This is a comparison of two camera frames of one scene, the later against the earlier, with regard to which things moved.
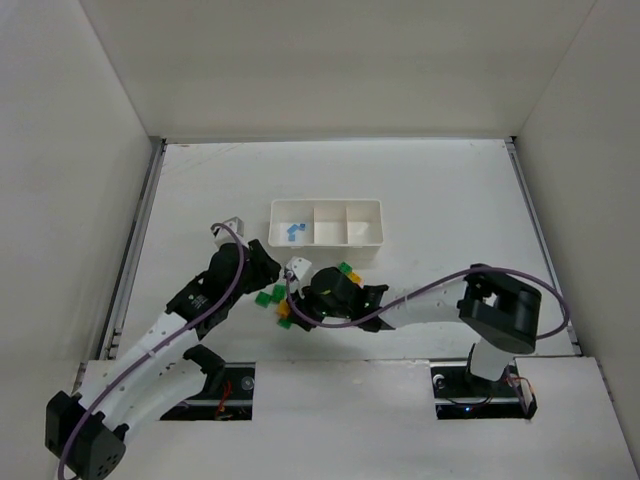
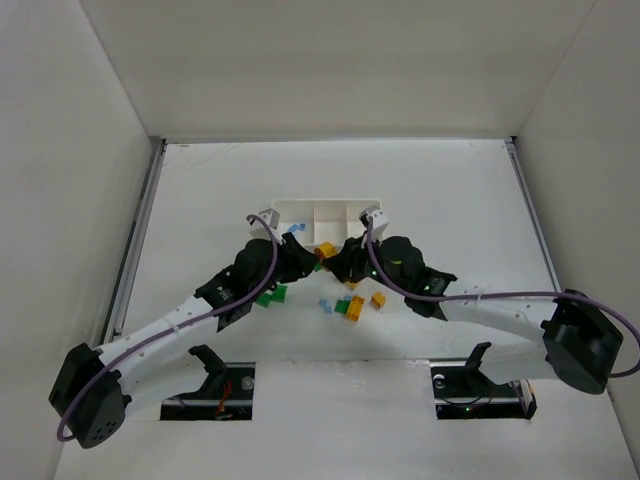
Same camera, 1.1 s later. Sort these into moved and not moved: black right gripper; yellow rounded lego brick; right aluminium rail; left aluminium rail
Moved: black right gripper; yellow rounded lego brick
Not moved: left aluminium rail; right aluminium rail
